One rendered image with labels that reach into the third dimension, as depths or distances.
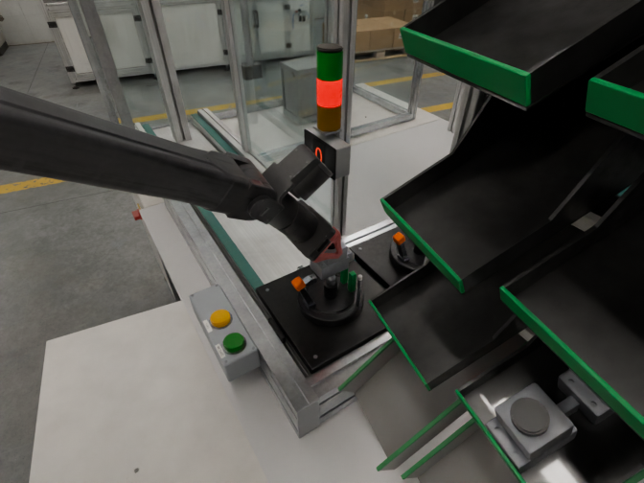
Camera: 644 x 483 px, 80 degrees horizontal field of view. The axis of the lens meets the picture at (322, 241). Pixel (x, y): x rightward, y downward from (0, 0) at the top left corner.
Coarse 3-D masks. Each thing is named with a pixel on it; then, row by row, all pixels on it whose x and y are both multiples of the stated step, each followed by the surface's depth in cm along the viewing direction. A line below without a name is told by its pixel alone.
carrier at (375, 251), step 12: (396, 228) 101; (372, 240) 97; (384, 240) 97; (408, 240) 94; (360, 252) 94; (372, 252) 94; (384, 252) 94; (396, 252) 91; (408, 252) 91; (420, 252) 90; (372, 264) 90; (384, 264) 90; (396, 264) 89; (408, 264) 88; (420, 264) 88; (384, 276) 87; (396, 276) 87
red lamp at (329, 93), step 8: (320, 80) 73; (336, 80) 73; (320, 88) 74; (328, 88) 73; (336, 88) 73; (320, 96) 75; (328, 96) 74; (336, 96) 74; (320, 104) 76; (328, 104) 75; (336, 104) 75
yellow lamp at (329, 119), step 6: (318, 108) 77; (324, 108) 76; (330, 108) 76; (336, 108) 76; (318, 114) 77; (324, 114) 76; (330, 114) 76; (336, 114) 77; (318, 120) 78; (324, 120) 77; (330, 120) 77; (336, 120) 78; (318, 126) 79; (324, 126) 78; (330, 126) 78; (336, 126) 78
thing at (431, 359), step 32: (544, 256) 47; (416, 288) 51; (448, 288) 49; (480, 288) 48; (384, 320) 50; (416, 320) 48; (448, 320) 47; (480, 320) 45; (512, 320) 40; (416, 352) 46; (448, 352) 45; (480, 352) 42
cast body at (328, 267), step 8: (328, 248) 70; (344, 248) 71; (344, 256) 72; (352, 256) 76; (312, 264) 73; (320, 264) 71; (328, 264) 71; (336, 264) 72; (344, 264) 74; (320, 272) 71; (328, 272) 72; (336, 272) 74
